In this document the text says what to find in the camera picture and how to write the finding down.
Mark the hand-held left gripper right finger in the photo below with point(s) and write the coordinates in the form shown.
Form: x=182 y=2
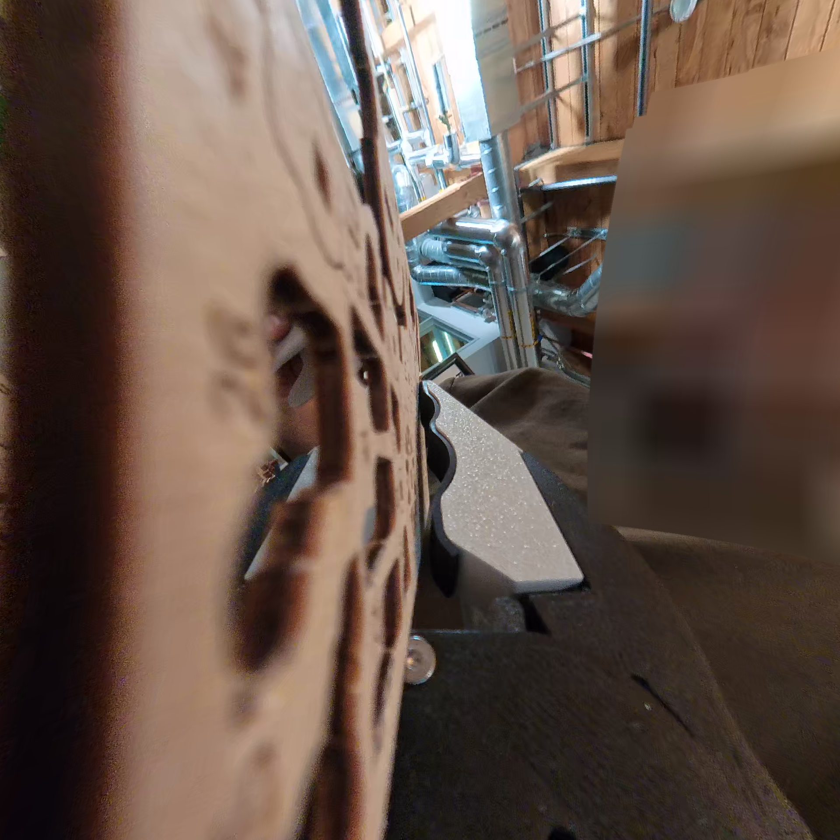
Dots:
x=505 y=512

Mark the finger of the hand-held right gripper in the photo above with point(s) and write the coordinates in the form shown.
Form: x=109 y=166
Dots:
x=303 y=387

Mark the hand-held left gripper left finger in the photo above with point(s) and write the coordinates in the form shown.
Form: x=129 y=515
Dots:
x=305 y=476

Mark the wooden puzzle sheet small wheels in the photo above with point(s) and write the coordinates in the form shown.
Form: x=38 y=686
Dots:
x=164 y=197

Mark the person's right hand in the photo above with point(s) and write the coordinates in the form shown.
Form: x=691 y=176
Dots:
x=298 y=430

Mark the silver pipes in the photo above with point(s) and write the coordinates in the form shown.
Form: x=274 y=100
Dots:
x=505 y=262

